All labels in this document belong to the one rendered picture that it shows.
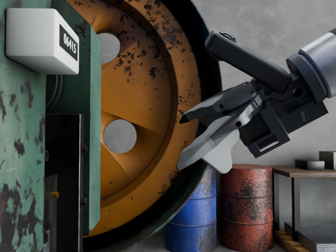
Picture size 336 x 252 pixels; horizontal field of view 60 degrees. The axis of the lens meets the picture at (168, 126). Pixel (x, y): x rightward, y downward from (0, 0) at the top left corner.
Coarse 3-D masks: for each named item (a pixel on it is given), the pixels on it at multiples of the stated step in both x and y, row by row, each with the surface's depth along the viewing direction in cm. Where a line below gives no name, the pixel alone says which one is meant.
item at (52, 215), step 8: (48, 176) 44; (56, 176) 48; (48, 184) 44; (56, 184) 48; (48, 192) 44; (56, 192) 45; (48, 200) 44; (56, 200) 48; (48, 208) 44; (48, 216) 44; (48, 224) 44; (48, 232) 44; (48, 240) 44; (48, 248) 44
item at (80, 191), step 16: (48, 128) 49; (64, 128) 49; (80, 128) 49; (48, 144) 48; (64, 144) 49; (80, 144) 49; (48, 160) 48; (64, 160) 48; (80, 160) 49; (64, 176) 48; (80, 176) 49; (64, 192) 48; (80, 192) 49; (64, 208) 48; (80, 208) 49; (64, 224) 48; (80, 224) 49; (64, 240) 48; (80, 240) 49
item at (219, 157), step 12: (216, 120) 38; (204, 132) 37; (192, 144) 36; (204, 144) 35; (228, 144) 37; (180, 156) 36; (192, 156) 35; (204, 156) 36; (216, 156) 37; (228, 156) 37; (180, 168) 36; (216, 168) 37; (228, 168) 38
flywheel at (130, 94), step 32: (96, 0) 79; (128, 0) 76; (96, 32) 80; (128, 32) 79; (160, 32) 75; (128, 64) 78; (160, 64) 79; (192, 64) 75; (128, 96) 78; (160, 96) 78; (192, 96) 75; (160, 128) 78; (192, 128) 75; (128, 160) 78; (160, 160) 74; (128, 192) 74; (160, 192) 74; (96, 224) 73
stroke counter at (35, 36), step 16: (16, 16) 23; (32, 16) 23; (48, 16) 23; (16, 32) 23; (32, 32) 23; (48, 32) 23; (64, 32) 25; (16, 48) 23; (32, 48) 23; (48, 48) 23; (64, 48) 25; (32, 64) 26; (48, 64) 26; (64, 64) 26
